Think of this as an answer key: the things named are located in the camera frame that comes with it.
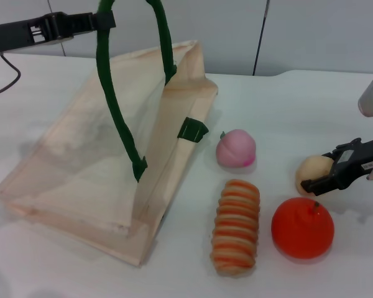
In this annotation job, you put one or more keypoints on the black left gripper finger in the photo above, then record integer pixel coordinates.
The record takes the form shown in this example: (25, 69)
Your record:
(105, 21)

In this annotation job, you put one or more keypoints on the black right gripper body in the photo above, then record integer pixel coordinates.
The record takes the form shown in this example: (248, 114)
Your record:
(357, 164)

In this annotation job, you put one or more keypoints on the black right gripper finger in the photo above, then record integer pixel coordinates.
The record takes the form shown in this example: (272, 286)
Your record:
(320, 185)
(332, 154)

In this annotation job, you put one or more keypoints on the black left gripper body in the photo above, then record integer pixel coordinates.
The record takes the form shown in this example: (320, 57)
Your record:
(12, 34)

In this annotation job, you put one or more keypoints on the beige round fruit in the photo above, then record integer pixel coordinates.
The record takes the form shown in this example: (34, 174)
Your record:
(314, 169)

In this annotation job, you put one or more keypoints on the orange persimmon with stem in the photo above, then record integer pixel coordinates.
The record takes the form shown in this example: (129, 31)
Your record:
(300, 232)

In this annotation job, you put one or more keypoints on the pink peach bun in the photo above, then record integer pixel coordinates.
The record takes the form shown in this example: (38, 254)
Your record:
(235, 149)

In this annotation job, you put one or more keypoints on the orange striped bread roll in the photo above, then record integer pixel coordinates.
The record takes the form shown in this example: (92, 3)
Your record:
(236, 226)

